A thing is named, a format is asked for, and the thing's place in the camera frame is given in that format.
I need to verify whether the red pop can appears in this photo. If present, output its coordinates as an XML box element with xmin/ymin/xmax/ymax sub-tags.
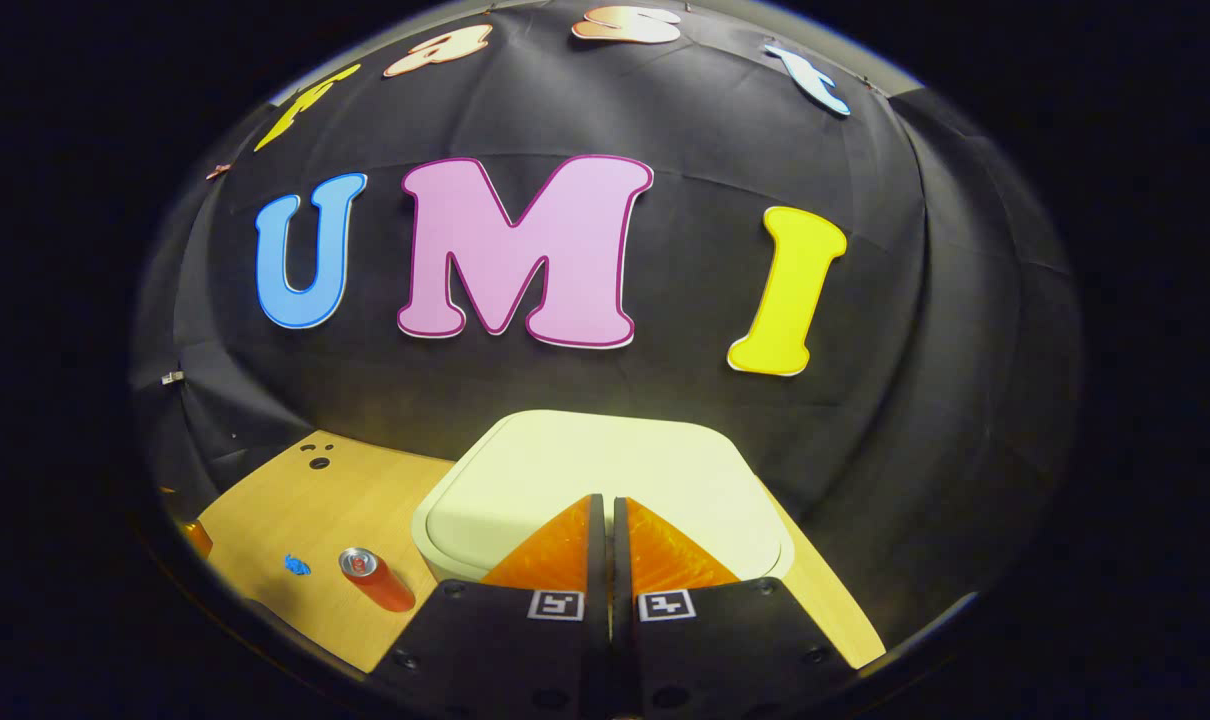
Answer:
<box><xmin>338</xmin><ymin>547</ymin><xmax>417</xmax><ymax>613</ymax></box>

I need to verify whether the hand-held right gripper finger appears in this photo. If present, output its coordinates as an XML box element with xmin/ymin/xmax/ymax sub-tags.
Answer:
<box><xmin>612</xmin><ymin>496</ymin><xmax>861</xmax><ymax>720</ymax></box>
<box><xmin>370</xmin><ymin>493</ymin><xmax>611</xmax><ymax>720</ymax></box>

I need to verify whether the black backdrop cloth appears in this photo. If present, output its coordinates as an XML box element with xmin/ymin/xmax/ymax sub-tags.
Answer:
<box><xmin>130</xmin><ymin>0</ymin><xmax>1081</xmax><ymax>651</ymax></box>

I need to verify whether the green desktop garbage bin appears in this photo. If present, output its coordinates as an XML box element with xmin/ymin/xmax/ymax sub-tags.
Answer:
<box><xmin>411</xmin><ymin>409</ymin><xmax>796</xmax><ymax>584</ymax></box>

